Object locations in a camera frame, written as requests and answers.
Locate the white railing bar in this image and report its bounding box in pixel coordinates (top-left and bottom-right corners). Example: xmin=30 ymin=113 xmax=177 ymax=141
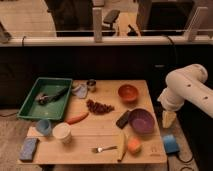
xmin=0 ymin=35 xmax=213 ymax=47

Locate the yellow banana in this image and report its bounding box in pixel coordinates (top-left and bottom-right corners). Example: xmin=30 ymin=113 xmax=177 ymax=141
xmin=117 ymin=132 xmax=126 ymax=162

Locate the purple bowl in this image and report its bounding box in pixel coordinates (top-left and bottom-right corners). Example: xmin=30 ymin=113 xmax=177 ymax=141
xmin=128 ymin=108 xmax=155 ymax=135

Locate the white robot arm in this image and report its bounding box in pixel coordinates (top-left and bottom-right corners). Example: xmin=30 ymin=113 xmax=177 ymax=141
xmin=157 ymin=64 xmax=213 ymax=128

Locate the silver fork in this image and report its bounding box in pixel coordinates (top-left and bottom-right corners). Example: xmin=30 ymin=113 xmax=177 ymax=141
xmin=91 ymin=146 xmax=117 ymax=153

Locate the small metal can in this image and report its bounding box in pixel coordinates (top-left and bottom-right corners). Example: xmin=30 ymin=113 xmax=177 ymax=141
xmin=87 ymin=79 xmax=96 ymax=92

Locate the blue sponge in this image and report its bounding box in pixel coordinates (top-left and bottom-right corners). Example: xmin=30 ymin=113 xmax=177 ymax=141
xmin=19 ymin=138 xmax=39 ymax=161

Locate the black rectangular block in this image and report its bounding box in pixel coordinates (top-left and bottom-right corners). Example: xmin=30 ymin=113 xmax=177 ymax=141
xmin=116 ymin=110 xmax=130 ymax=129

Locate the black handled tool in tray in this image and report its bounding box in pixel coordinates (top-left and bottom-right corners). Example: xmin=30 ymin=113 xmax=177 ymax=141
xmin=35 ymin=87 xmax=69 ymax=105

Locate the grey blue cloth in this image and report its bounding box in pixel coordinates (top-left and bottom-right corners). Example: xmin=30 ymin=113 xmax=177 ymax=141
xmin=72 ymin=84 xmax=88 ymax=99

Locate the blue object on floor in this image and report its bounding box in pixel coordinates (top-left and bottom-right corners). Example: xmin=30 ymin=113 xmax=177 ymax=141
xmin=163 ymin=135 xmax=180 ymax=154

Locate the orange carrot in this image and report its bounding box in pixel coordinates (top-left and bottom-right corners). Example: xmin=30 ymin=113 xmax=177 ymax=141
xmin=66 ymin=113 xmax=89 ymax=125

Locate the orange bowl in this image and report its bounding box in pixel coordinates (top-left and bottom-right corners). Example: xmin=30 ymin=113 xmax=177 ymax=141
xmin=118 ymin=84 xmax=139 ymax=102

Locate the dark red grape bunch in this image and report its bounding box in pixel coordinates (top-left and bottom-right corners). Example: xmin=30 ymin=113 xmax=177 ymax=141
xmin=86 ymin=99 xmax=115 ymax=114

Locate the white paper cup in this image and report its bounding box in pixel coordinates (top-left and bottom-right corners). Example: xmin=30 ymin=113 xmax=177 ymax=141
xmin=52 ymin=123 xmax=72 ymax=144

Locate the small blue cup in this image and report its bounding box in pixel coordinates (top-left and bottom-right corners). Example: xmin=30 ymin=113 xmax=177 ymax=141
xmin=36 ymin=119 xmax=52 ymax=136

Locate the green plastic tray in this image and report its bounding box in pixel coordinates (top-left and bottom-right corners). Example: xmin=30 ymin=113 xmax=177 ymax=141
xmin=17 ymin=77 xmax=73 ymax=121

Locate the wooden table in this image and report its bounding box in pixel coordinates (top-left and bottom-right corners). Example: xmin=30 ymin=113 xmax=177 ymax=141
xmin=27 ymin=80 xmax=167 ymax=165

